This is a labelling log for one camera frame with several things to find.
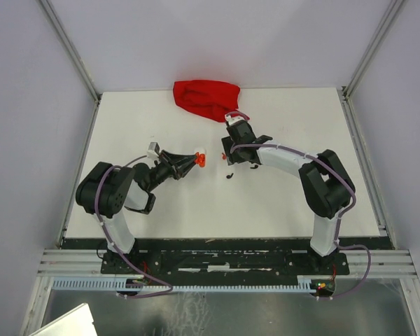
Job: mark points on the aluminium corner post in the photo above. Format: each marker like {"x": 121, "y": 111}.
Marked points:
{"x": 53, "y": 18}
{"x": 385, "y": 25}

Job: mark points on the white round charging case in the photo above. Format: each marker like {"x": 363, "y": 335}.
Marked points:
{"x": 200, "y": 150}

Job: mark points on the aluminium frame rail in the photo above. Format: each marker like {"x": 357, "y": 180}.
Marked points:
{"x": 85, "y": 263}

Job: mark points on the red crumpled cloth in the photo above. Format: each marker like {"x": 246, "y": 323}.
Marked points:
{"x": 211, "y": 99}

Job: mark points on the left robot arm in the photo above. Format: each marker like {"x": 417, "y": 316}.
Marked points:
{"x": 110, "y": 189}

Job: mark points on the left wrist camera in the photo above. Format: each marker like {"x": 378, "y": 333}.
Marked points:
{"x": 153, "y": 149}

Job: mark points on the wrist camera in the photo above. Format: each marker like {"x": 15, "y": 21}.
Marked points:
{"x": 232, "y": 119}
{"x": 153, "y": 149}

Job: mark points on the metal sheet plate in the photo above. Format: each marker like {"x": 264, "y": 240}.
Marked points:
{"x": 76, "y": 322}

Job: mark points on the orange round charging case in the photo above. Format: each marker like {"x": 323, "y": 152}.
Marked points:
{"x": 200, "y": 159}

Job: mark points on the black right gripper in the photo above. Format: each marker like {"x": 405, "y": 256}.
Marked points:
{"x": 227, "y": 142}

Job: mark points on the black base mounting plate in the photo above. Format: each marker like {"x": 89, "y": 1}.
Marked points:
{"x": 226, "y": 262}

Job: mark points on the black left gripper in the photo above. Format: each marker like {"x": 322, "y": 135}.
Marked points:
{"x": 177, "y": 172}

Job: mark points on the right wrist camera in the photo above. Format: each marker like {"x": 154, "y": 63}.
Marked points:
{"x": 232, "y": 119}

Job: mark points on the left aluminium corner post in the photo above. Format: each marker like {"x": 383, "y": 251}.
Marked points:
{"x": 53, "y": 18}

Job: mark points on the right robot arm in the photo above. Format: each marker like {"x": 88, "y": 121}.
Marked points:
{"x": 327, "y": 187}

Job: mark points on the right aluminium corner post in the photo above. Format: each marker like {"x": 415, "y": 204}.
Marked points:
{"x": 385, "y": 25}

